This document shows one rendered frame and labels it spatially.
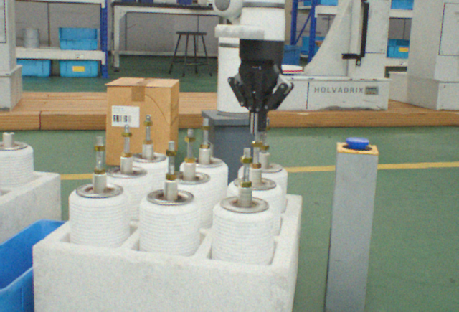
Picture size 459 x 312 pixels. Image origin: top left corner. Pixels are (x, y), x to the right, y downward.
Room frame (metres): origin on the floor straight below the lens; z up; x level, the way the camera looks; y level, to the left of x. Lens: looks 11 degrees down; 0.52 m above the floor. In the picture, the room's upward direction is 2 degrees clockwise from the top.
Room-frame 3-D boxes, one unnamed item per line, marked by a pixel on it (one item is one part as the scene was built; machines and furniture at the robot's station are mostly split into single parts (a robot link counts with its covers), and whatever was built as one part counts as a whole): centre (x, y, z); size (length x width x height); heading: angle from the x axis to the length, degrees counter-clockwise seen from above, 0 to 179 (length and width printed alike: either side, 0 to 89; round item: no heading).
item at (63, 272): (0.93, 0.06, 0.09); 0.39 x 0.39 x 0.18; 80
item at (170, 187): (0.82, 0.08, 0.26); 0.02 x 0.02 x 0.03
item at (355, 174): (0.95, -0.24, 0.16); 0.07 x 0.07 x 0.31; 80
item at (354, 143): (0.95, -0.24, 0.32); 0.04 x 0.04 x 0.02
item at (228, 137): (1.38, -0.02, 0.15); 0.15 x 0.15 x 0.30; 15
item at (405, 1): (6.39, -1.90, 0.90); 0.50 x 0.38 x 0.21; 14
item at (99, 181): (0.84, 0.20, 0.26); 0.02 x 0.02 x 0.03
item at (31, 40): (5.28, 1.90, 0.35); 0.16 x 0.15 x 0.19; 105
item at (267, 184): (0.91, -0.05, 0.25); 0.08 x 0.08 x 0.01
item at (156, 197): (0.82, 0.08, 0.25); 0.08 x 0.08 x 0.01
